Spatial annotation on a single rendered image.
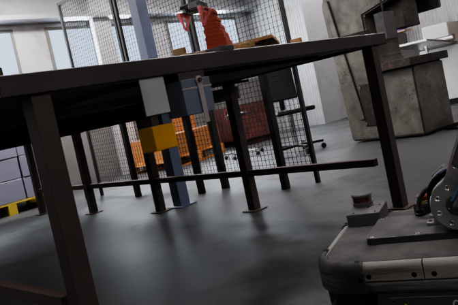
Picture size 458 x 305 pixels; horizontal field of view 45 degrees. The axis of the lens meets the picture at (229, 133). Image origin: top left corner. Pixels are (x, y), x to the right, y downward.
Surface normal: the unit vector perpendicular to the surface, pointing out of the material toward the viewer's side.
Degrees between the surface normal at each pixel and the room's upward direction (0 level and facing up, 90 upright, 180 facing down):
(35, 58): 90
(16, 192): 90
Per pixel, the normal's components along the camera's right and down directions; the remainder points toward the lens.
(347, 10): -0.76, 0.20
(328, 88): 0.69, -0.11
